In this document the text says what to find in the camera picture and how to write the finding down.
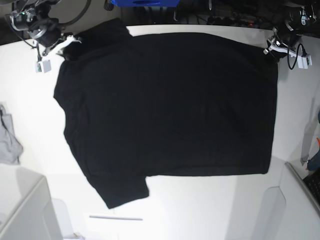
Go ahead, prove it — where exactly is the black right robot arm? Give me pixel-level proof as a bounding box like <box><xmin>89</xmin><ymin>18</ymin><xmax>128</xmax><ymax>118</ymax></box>
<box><xmin>0</xmin><ymin>0</ymin><xmax>91</xmax><ymax>61</ymax></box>

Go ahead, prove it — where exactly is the orange and teal tool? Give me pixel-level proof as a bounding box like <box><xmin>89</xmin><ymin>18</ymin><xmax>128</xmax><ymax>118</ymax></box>
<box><xmin>306</xmin><ymin>150</ymin><xmax>320</xmax><ymax>171</ymax></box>

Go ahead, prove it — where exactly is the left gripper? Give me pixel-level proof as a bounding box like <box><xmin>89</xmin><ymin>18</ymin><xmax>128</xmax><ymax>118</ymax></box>
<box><xmin>263</xmin><ymin>27</ymin><xmax>304</xmax><ymax>58</ymax></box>

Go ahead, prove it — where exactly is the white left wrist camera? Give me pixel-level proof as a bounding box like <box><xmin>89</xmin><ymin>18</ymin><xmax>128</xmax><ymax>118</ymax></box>
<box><xmin>297</xmin><ymin>54</ymin><xmax>312</xmax><ymax>69</ymax></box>

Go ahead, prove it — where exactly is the grey cloth at left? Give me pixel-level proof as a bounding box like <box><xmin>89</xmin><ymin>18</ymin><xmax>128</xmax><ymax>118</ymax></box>
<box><xmin>0</xmin><ymin>104</ymin><xmax>24</xmax><ymax>165</ymax></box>

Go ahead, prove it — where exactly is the black power strip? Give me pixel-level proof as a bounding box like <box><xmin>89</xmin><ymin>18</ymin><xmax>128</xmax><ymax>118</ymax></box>
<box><xmin>207</xmin><ymin>16</ymin><xmax>254</xmax><ymax>28</ymax></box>

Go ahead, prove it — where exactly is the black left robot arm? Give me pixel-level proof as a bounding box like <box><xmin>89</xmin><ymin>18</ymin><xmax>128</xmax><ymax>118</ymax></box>
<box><xmin>263</xmin><ymin>0</ymin><xmax>320</xmax><ymax>58</ymax></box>

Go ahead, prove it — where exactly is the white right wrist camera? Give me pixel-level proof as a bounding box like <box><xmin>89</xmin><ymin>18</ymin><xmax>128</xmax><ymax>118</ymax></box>
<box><xmin>35</xmin><ymin>60</ymin><xmax>52</xmax><ymax>74</ymax></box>

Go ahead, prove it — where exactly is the black T-shirt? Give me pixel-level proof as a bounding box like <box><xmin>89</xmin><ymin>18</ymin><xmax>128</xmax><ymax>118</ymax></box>
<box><xmin>53</xmin><ymin>19</ymin><xmax>278</xmax><ymax>209</ymax></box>

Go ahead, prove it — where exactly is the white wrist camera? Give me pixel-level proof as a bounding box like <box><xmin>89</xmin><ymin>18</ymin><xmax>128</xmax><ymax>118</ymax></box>
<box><xmin>297</xmin><ymin>54</ymin><xmax>312</xmax><ymax>69</ymax></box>
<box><xmin>35</xmin><ymin>60</ymin><xmax>52</xmax><ymax>74</ymax></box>

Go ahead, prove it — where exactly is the white cabinet at left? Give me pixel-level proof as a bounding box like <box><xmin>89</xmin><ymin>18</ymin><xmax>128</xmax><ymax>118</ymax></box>
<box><xmin>0</xmin><ymin>164</ymin><xmax>63</xmax><ymax>240</ymax></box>

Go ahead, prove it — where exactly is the blue box at top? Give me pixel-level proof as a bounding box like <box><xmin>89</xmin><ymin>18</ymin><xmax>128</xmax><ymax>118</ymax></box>
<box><xmin>111</xmin><ymin>0</ymin><xmax>180</xmax><ymax>7</ymax></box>

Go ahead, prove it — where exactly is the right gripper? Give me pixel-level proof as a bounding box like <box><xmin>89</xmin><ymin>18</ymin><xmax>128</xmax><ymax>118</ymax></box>
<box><xmin>29</xmin><ymin>24</ymin><xmax>82</xmax><ymax>57</ymax></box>

